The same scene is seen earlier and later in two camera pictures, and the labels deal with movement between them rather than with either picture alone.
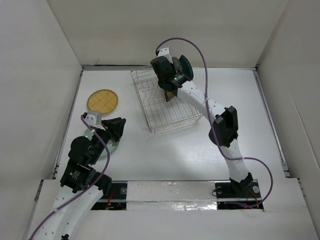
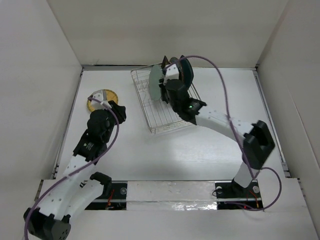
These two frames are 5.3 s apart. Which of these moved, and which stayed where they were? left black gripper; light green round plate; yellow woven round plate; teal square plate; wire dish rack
Moved: light green round plate; left black gripper
Stayed: teal square plate; yellow woven round plate; wire dish rack
